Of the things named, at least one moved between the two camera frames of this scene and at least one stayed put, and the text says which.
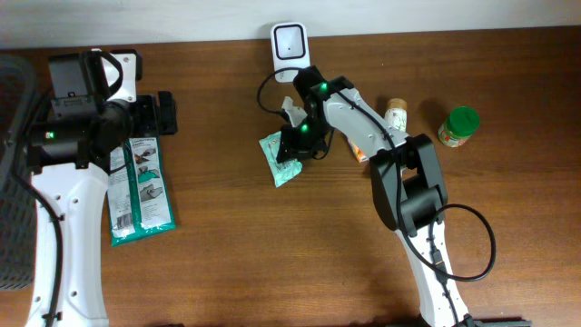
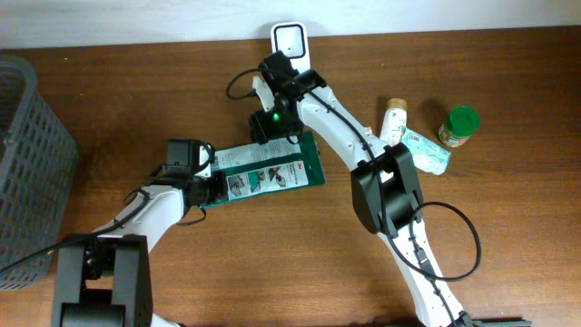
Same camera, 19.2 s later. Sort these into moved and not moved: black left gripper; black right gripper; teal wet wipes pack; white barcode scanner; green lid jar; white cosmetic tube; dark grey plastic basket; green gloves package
Moved: black left gripper; black right gripper; green gloves package; teal wet wipes pack
Not moved: green lid jar; white barcode scanner; white cosmetic tube; dark grey plastic basket
